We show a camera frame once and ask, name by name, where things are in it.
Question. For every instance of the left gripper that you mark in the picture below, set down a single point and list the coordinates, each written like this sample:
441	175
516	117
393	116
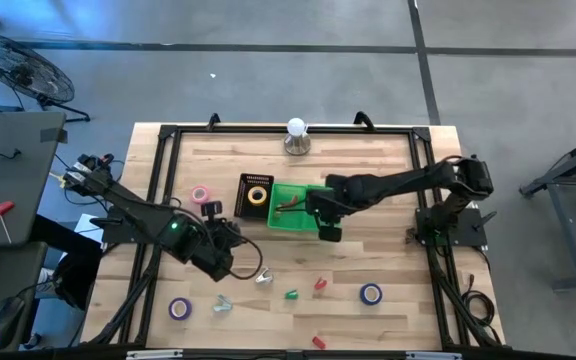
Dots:
225	235

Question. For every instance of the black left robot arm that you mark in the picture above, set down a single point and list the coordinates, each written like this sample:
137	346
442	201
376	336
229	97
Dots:
133	205

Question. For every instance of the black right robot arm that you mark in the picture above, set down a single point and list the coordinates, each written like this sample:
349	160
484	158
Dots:
408	180

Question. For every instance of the purple tape roll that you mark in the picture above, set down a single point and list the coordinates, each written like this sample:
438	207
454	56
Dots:
171	310

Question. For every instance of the person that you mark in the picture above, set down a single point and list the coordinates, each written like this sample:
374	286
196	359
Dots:
73	260

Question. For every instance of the white light bulb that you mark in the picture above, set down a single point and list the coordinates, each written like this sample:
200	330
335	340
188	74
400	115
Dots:
296	126

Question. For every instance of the black floor fan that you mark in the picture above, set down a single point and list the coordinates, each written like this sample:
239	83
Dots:
23	70

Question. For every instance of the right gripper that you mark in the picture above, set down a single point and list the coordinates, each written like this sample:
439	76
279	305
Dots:
328	205

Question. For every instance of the black table frame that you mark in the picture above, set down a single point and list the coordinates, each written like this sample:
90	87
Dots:
243	129

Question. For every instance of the silver frame bracket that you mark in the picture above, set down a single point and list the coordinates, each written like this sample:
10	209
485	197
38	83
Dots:
433	355
153	354

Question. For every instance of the black computer mouse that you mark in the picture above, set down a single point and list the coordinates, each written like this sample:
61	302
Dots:
5	320

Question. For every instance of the dark grey desk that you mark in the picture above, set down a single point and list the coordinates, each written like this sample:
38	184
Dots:
13	270

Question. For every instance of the green mini stapler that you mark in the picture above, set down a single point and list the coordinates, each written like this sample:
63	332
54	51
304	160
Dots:
291	295

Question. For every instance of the pink tape roll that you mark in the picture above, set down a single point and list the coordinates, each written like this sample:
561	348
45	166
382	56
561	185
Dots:
193	194

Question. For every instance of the grey metal cart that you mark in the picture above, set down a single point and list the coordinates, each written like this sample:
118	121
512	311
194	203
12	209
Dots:
564	235

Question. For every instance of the blue tape roll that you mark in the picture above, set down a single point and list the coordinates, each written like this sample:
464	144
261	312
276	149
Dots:
362	295

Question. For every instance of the black plastic basket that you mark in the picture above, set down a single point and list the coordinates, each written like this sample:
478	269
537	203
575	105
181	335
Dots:
242	207

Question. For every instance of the white paper sheet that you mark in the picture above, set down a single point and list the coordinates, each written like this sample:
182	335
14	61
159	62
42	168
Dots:
85	223

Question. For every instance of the grey tape patch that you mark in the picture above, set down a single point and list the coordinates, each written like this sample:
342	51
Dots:
53	135

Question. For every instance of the yellow power plug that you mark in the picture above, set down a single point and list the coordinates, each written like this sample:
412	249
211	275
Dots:
58	177

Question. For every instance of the yellow tape roll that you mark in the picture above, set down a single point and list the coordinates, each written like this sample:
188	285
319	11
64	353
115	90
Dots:
249	196

